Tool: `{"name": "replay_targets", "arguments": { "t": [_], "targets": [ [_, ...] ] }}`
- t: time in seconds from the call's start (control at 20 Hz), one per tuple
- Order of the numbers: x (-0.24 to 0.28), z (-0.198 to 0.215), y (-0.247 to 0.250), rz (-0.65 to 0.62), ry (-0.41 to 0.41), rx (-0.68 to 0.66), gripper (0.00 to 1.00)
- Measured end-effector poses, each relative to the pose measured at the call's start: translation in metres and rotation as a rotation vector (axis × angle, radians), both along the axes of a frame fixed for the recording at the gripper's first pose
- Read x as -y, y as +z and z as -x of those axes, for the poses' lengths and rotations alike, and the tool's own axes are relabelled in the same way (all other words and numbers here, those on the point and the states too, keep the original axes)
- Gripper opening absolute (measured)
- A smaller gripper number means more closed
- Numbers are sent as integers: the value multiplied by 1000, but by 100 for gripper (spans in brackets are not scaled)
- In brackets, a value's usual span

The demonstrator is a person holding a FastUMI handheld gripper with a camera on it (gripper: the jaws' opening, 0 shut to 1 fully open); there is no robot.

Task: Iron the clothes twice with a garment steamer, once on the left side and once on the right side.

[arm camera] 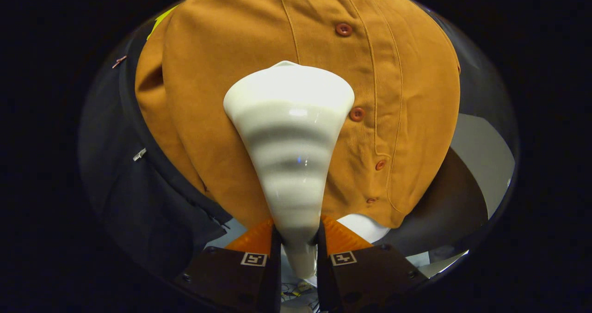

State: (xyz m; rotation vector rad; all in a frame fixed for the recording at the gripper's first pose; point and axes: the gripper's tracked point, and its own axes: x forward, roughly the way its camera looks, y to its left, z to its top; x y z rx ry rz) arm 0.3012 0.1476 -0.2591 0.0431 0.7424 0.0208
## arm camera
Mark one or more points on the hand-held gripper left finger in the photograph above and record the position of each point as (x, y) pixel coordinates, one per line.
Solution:
(222, 280)

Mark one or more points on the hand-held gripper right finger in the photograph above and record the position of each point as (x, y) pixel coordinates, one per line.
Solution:
(370, 280)

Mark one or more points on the white garment steamer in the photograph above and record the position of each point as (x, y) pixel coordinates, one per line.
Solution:
(289, 132)

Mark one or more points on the brown button shirt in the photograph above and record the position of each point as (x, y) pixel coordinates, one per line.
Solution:
(222, 95)

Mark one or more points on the white mannequin torso form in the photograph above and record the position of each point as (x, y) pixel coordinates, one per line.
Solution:
(365, 227)

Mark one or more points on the black backdrop cloth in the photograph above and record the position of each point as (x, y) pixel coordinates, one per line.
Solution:
(138, 202)

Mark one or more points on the silver clip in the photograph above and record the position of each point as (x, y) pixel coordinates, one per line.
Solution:
(139, 154)

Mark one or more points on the grey cabinet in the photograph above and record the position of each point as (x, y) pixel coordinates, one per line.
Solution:
(485, 165)

